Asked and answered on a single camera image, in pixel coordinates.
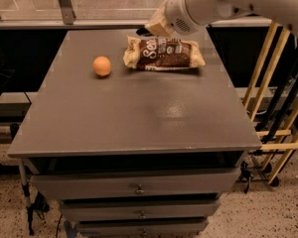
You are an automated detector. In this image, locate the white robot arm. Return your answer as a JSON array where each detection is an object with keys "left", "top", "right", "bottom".
[{"left": 145, "top": 0, "right": 298, "bottom": 39}]

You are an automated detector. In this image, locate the metal tripod leg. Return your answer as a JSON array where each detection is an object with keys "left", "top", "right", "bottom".
[{"left": 18, "top": 159, "right": 34, "bottom": 236}]

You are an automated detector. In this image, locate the grey drawer cabinet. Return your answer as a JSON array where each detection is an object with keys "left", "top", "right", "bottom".
[{"left": 8, "top": 30, "right": 260, "bottom": 226}]

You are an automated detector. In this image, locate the brown chip bag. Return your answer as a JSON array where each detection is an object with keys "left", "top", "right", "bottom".
[{"left": 123, "top": 36, "right": 206, "bottom": 71}]

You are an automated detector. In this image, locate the yellow wooden rack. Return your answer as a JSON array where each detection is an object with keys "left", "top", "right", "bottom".
[{"left": 239, "top": 22, "right": 298, "bottom": 186}]

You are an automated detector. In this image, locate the grey drawer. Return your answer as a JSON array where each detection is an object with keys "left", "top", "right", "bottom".
[
  {"left": 31, "top": 168, "right": 239, "bottom": 199},
  {"left": 76, "top": 219, "right": 208, "bottom": 237},
  {"left": 61, "top": 200, "right": 220, "bottom": 222}
]

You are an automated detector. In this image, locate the top grey drawer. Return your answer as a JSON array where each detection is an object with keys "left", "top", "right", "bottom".
[{"left": 31, "top": 168, "right": 239, "bottom": 199}]

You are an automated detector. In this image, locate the orange fruit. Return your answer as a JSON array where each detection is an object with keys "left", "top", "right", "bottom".
[{"left": 92, "top": 57, "right": 111, "bottom": 76}]

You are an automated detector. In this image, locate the middle grey drawer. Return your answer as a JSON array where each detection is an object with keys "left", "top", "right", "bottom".
[{"left": 61, "top": 200, "right": 220, "bottom": 222}]

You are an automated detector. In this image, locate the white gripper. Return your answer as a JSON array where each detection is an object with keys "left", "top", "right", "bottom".
[{"left": 145, "top": 0, "right": 204, "bottom": 37}]

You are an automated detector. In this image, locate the bottom grey drawer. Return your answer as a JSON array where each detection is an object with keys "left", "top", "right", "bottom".
[{"left": 76, "top": 219, "right": 208, "bottom": 237}]

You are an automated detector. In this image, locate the left metal window post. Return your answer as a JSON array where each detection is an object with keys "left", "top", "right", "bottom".
[{"left": 58, "top": 0, "right": 75, "bottom": 25}]

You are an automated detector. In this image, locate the black rxbar chocolate bar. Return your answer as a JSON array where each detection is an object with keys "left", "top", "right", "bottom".
[{"left": 136, "top": 28, "right": 153, "bottom": 37}]

